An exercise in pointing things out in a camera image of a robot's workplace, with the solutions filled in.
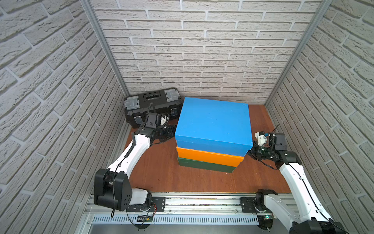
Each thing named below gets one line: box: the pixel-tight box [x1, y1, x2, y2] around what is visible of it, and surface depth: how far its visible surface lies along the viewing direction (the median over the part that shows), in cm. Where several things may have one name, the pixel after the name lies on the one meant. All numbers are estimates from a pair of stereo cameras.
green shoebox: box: [177, 156, 237, 174], surface depth 82 cm
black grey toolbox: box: [124, 87, 184, 129], surface depth 100 cm
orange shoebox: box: [176, 146, 244, 168], surface depth 69 cm
